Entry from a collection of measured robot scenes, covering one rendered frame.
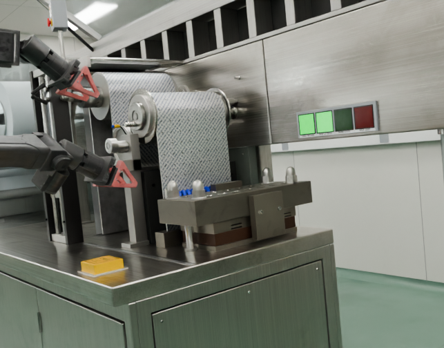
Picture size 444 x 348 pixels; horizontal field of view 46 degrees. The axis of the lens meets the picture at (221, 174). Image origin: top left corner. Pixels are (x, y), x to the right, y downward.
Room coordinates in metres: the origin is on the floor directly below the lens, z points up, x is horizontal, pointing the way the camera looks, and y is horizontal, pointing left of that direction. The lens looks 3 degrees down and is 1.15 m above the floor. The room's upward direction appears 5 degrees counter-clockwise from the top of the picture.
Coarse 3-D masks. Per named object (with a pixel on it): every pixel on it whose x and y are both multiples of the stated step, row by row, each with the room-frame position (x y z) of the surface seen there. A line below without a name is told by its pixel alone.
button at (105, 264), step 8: (104, 256) 1.19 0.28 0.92; (112, 256) 1.18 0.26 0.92; (88, 264) 1.13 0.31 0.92; (96, 264) 1.11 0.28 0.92; (104, 264) 1.12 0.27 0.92; (112, 264) 1.13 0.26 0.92; (120, 264) 1.15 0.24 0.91; (88, 272) 1.13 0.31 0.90; (96, 272) 1.11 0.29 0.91; (104, 272) 1.12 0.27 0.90
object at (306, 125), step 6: (312, 114) 1.38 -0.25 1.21; (300, 120) 1.41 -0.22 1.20; (306, 120) 1.39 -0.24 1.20; (312, 120) 1.38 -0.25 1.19; (300, 126) 1.41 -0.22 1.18; (306, 126) 1.40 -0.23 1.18; (312, 126) 1.38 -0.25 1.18; (300, 132) 1.41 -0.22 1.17; (306, 132) 1.40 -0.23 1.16; (312, 132) 1.38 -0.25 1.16
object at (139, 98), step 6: (138, 96) 1.41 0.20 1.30; (144, 96) 1.41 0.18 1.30; (132, 102) 1.44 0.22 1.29; (144, 102) 1.39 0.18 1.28; (150, 108) 1.38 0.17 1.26; (150, 114) 1.38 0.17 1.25; (150, 120) 1.38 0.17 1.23; (144, 126) 1.40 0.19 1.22; (150, 126) 1.39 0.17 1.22; (138, 132) 1.43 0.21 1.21; (144, 132) 1.40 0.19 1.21
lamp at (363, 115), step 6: (354, 108) 1.27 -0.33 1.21; (360, 108) 1.26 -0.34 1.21; (366, 108) 1.25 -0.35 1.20; (360, 114) 1.26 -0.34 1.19; (366, 114) 1.25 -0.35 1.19; (372, 114) 1.24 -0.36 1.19; (360, 120) 1.26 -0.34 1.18; (366, 120) 1.25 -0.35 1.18; (372, 120) 1.24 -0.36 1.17; (360, 126) 1.26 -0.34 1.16; (366, 126) 1.25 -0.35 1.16; (372, 126) 1.24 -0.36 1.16
